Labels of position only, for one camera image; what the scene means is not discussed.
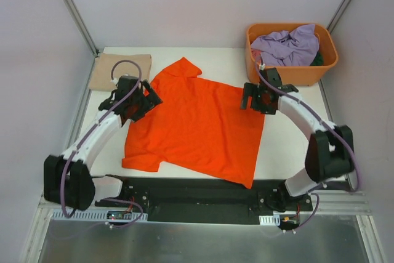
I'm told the pink garment in basket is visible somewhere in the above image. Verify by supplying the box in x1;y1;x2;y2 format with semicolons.
251;49;262;60

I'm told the dark green garment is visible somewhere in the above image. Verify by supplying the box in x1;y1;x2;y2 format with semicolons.
310;52;324;67

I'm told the aluminium frame rail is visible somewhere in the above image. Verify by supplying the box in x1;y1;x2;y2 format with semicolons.
39;188;373;214

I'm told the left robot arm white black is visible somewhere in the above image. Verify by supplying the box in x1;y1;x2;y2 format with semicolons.
44;76;163;211

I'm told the lilac t shirt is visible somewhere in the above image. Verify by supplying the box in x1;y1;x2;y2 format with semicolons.
251;24;320;67

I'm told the orange t shirt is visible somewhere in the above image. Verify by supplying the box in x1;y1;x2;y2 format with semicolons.
121;57;265;188

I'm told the folded beige t shirt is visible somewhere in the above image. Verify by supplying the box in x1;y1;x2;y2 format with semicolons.
89;54;152;92

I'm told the left aluminium corner post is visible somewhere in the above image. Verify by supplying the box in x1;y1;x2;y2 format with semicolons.
63;0;100;57

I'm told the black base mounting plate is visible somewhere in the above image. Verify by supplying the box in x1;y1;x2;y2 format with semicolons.
95;177;312;225

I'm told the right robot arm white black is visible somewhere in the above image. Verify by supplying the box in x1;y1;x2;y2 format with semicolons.
241;65;360;211

